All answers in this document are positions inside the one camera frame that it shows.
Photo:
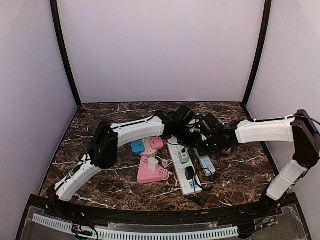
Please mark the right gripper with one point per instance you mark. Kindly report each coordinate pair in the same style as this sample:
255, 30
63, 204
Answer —
202, 152

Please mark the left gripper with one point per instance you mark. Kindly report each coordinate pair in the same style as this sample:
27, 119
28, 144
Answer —
192, 143

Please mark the pink charger plug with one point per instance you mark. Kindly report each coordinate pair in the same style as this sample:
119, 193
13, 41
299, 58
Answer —
226, 152

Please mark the blue power strip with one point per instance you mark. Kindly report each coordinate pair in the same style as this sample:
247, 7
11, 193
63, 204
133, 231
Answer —
205, 163

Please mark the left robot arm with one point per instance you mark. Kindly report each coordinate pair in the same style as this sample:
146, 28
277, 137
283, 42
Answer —
102, 151

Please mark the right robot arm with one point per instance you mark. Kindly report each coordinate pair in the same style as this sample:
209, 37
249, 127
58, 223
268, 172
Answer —
299, 129

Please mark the green charger plug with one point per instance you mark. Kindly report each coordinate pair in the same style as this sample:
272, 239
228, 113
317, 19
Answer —
184, 157

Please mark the white charger plug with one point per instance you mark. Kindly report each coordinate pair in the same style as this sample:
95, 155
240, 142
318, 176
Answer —
153, 163

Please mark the white long power strip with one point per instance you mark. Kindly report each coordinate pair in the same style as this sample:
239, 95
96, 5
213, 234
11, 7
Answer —
188, 187

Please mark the pink cube adapter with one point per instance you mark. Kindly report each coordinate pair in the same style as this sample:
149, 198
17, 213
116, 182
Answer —
156, 143

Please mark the round beige power strip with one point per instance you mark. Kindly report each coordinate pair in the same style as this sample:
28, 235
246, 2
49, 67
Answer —
148, 150

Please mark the blue cube adapter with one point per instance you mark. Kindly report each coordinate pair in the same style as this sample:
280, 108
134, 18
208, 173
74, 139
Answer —
137, 147

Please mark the pink triangular power strip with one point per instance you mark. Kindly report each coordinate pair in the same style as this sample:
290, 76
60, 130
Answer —
146, 175

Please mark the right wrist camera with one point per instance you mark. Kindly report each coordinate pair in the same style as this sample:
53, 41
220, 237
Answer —
210, 126

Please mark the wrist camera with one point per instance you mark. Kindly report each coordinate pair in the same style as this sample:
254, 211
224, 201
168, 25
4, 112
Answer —
186, 112
210, 126

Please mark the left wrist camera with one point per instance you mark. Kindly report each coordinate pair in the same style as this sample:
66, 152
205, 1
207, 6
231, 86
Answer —
186, 112

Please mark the black front rail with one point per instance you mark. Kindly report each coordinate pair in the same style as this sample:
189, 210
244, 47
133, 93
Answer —
102, 216

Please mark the white slotted cable duct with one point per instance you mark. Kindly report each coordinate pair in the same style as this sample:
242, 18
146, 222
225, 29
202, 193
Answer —
121, 231

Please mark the right black frame post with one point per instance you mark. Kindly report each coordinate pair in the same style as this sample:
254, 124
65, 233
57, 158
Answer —
258, 52

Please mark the black frame post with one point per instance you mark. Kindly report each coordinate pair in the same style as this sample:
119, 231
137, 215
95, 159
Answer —
63, 52
258, 52

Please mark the left black frame post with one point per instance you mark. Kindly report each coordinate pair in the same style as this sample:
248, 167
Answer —
63, 52

